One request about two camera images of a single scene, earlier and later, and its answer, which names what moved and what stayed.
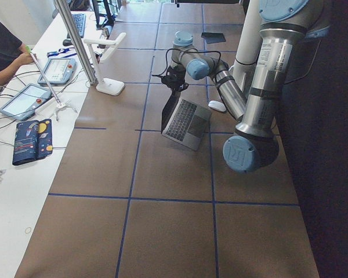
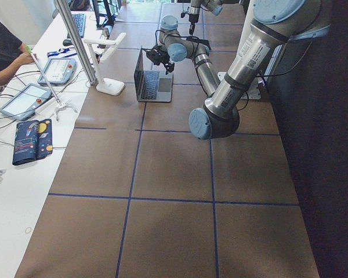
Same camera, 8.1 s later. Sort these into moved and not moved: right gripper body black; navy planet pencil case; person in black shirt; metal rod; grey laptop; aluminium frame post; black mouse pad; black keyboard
Moved: right gripper body black; black mouse pad; grey laptop
Not moved: metal rod; black keyboard; person in black shirt; navy planet pencil case; aluminium frame post
